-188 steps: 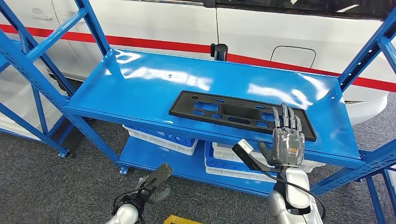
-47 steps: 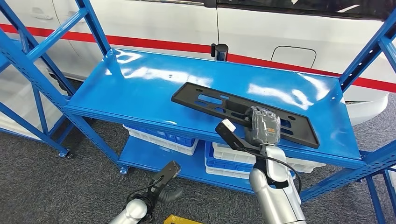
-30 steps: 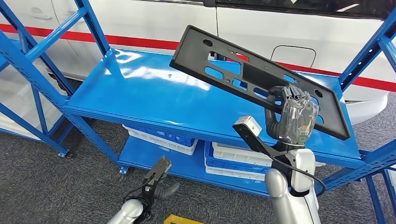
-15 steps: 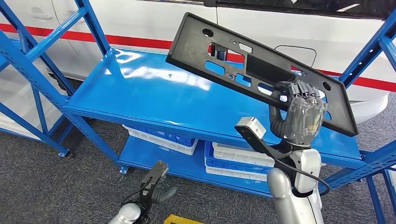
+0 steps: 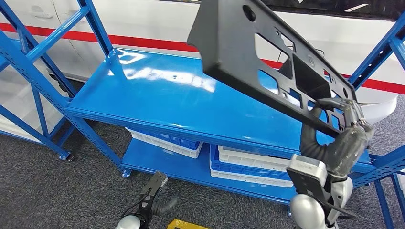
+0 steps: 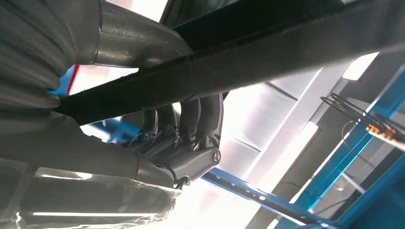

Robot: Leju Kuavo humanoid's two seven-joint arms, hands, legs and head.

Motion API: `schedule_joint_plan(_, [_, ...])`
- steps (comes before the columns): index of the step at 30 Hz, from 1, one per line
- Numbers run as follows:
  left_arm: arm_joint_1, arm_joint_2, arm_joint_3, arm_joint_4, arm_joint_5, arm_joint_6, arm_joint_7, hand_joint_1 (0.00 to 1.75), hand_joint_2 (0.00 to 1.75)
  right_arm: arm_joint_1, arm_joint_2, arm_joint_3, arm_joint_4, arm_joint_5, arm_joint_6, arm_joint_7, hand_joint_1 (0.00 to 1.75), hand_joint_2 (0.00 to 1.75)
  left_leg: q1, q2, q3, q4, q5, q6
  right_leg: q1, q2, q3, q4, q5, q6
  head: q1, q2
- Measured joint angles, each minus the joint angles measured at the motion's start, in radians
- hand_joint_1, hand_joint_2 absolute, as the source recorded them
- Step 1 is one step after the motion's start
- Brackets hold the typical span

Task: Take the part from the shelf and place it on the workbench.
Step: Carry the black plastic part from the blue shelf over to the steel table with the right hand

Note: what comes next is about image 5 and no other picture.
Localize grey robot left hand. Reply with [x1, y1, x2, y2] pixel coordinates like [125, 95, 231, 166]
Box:
[151, 197, 179, 218]

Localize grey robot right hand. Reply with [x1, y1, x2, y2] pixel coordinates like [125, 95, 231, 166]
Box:
[299, 98, 375, 177]

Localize black plastic plate bracket part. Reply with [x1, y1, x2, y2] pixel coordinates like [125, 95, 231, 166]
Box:
[187, 0, 359, 140]

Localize blue metal shelf rack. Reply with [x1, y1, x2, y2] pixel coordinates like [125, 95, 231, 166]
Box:
[0, 0, 405, 229]
[0, 30, 78, 162]

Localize yellow floor tape square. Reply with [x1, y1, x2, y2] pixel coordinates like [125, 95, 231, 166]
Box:
[167, 219, 211, 229]

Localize white car with red stripe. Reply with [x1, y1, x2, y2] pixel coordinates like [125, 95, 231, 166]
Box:
[0, 0, 405, 125]

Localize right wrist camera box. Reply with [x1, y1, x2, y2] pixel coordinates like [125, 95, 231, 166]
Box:
[288, 154, 329, 184]

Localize black right camera bracket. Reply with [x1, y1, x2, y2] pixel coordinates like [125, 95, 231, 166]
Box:
[286, 169, 357, 219]

